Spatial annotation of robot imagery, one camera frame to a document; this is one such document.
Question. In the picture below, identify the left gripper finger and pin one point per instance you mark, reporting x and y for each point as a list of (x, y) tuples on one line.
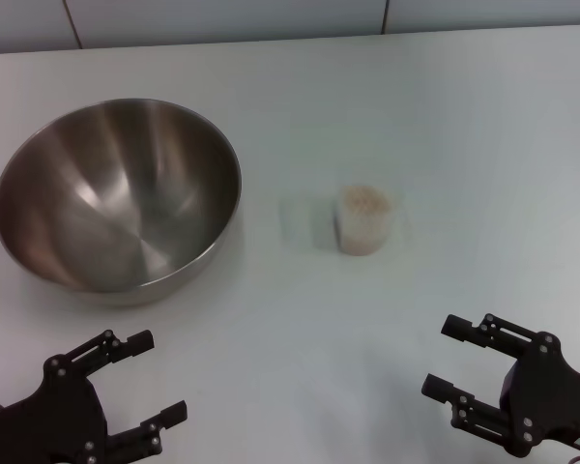
[(140, 432), (135, 342)]

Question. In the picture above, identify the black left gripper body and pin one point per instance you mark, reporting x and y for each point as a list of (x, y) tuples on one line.
[(53, 420)]

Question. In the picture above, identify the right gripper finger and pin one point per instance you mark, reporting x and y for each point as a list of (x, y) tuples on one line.
[(469, 411), (464, 329)]

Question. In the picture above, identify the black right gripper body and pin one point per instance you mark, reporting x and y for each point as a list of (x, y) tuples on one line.
[(551, 406)]

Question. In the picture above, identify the stainless steel mixing bowl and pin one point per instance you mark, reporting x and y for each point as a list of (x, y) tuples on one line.
[(116, 203)]

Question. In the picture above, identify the white rice grains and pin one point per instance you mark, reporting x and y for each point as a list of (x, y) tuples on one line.
[(367, 208)]

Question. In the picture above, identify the clear plastic measuring cup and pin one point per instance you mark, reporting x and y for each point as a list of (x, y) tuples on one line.
[(339, 227)]

